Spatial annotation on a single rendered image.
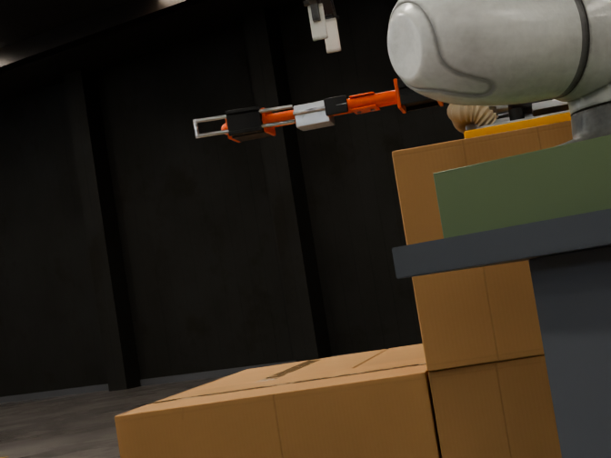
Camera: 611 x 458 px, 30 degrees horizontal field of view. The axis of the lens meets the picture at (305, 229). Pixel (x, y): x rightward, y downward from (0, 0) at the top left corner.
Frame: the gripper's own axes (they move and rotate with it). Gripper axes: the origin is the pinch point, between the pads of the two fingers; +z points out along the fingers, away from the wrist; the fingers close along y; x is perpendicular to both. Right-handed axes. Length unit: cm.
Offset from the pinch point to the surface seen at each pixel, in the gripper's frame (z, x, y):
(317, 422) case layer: 73, 9, -20
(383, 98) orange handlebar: 14.2, -9.8, -2.5
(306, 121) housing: 15.8, 6.0, -2.9
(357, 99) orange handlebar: 13.4, -4.7, -2.6
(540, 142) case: 30, -38, -19
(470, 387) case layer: 71, -19, -20
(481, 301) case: 56, -24, -20
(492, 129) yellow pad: 25.5, -30.1, -13.6
